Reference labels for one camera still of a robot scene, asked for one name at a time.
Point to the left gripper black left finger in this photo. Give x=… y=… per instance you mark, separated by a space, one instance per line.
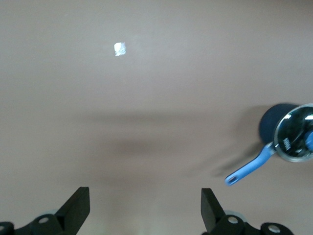
x=73 y=210

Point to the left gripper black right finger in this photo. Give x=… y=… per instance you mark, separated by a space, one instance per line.
x=212 y=213

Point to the small white tape square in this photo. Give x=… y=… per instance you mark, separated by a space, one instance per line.
x=119 y=49

